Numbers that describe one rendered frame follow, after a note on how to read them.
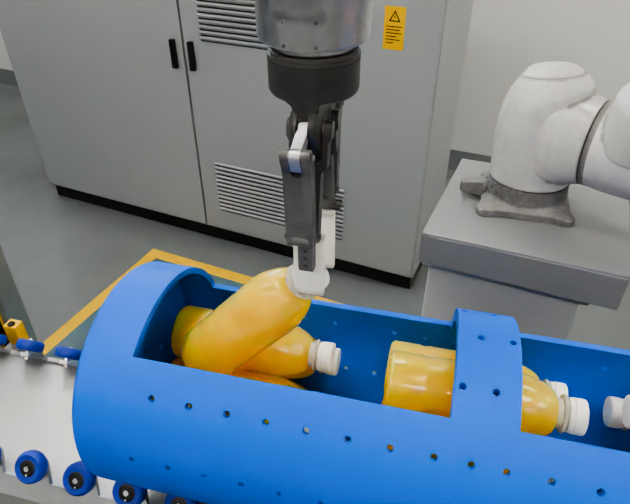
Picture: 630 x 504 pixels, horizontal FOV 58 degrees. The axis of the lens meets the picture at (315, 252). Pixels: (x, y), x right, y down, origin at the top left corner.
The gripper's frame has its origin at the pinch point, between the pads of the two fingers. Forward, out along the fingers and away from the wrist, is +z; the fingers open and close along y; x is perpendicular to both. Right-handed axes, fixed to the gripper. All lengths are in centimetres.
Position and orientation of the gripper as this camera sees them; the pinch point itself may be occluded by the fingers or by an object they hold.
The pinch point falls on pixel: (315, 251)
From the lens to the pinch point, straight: 56.3
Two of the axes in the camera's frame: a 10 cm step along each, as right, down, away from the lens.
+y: -2.4, 5.7, -7.9
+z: 0.1, 8.1, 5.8
